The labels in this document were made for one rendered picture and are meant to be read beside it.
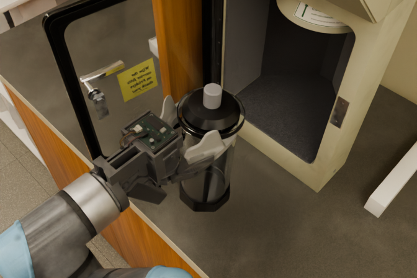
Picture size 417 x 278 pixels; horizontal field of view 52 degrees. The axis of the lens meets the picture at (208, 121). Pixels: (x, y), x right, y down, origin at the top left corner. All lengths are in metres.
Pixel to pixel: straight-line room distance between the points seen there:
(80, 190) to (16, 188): 1.69
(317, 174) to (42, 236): 0.58
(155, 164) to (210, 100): 0.14
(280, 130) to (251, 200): 0.17
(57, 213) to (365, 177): 0.70
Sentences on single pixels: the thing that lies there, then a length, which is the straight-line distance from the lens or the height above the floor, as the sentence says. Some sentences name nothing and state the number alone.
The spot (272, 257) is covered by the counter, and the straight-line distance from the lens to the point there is 0.90.
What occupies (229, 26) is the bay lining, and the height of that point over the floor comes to 1.24.
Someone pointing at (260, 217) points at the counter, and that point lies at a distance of 0.93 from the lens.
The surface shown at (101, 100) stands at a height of 1.20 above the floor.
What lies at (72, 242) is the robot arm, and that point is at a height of 1.27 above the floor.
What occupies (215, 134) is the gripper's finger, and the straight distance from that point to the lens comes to 0.61.
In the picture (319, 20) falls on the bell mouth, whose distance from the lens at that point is 0.74.
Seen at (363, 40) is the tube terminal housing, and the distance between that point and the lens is 0.67.
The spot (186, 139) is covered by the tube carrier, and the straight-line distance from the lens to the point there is 0.68.
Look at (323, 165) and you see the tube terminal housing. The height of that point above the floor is 1.04.
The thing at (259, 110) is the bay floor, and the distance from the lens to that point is 1.00.
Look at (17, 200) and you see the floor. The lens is 2.21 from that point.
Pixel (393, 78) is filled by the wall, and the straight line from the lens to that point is 1.26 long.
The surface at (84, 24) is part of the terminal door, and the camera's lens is 0.70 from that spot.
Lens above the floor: 1.76
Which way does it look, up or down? 50 degrees down
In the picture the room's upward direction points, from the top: straight up
